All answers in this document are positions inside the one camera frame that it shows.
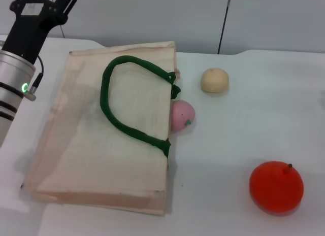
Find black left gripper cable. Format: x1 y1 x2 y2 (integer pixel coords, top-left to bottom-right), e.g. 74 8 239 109
25 55 45 101

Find beige round bun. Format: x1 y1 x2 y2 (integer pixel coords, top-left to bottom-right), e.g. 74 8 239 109
200 68 230 93

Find cream canvas handbag green handles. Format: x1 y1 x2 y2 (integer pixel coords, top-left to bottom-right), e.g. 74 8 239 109
21 41 182 218

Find orange persimmon toy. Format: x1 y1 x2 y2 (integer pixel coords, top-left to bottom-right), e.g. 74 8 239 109
249 160 305 215

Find thin black vertical rod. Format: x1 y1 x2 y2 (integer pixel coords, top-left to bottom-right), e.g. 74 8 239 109
217 0 233 55

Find pink peach toy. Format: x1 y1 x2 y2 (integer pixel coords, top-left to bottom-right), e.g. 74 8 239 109
170 99 197 132

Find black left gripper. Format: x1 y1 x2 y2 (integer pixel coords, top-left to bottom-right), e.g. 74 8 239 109
2 0 81 64

